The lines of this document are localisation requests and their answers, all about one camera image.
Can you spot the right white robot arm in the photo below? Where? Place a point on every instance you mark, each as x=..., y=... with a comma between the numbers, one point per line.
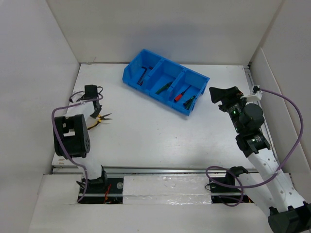
x=287, y=211

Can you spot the yellow-handled needle-nose pliers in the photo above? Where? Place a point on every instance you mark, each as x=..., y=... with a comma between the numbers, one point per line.
x=100, y=119

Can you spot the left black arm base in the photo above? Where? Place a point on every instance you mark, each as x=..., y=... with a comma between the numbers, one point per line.
x=109, y=193

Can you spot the red-handled screwdriver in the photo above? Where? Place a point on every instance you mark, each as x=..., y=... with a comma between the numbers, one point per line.
x=178, y=97

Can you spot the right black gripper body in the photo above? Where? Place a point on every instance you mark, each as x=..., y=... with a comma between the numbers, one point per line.
x=234, y=108

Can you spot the aluminium front rail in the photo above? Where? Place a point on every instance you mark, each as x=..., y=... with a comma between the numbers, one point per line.
x=130, y=170

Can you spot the blue three-compartment plastic bin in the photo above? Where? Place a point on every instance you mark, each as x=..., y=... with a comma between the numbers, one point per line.
x=163, y=72

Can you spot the aluminium side rail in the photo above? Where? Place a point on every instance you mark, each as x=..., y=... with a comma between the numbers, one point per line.
x=249, y=81

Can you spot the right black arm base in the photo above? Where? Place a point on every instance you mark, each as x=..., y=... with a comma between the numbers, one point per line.
x=225, y=195

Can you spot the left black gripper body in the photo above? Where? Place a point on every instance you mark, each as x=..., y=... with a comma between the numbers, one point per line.
x=95, y=115

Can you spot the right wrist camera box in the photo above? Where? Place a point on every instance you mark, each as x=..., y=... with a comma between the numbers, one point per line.
x=255, y=95

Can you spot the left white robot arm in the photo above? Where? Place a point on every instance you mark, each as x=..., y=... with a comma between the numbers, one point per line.
x=71, y=138

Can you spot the large green-handled screwdriver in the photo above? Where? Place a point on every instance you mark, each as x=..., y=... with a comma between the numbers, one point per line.
x=187, y=107

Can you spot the green-handled cutting pliers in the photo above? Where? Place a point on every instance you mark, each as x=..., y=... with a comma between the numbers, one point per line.
x=165, y=87

